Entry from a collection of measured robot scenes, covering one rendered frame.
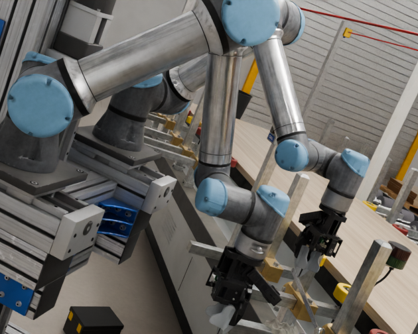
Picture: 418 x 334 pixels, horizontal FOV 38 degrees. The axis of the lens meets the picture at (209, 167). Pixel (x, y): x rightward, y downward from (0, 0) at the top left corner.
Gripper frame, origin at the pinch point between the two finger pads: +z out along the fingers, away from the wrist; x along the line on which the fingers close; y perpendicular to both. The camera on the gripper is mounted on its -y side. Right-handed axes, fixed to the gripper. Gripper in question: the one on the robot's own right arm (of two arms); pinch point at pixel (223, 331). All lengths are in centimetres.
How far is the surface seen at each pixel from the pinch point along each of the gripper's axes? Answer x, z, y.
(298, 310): -20.9, 0.1, -29.8
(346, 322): -2.3, -8.4, -31.2
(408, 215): -186, -1, -182
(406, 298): -32, -7, -71
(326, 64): -284, -66, -140
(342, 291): -23.4, -7.7, -41.9
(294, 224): -76, -7, -49
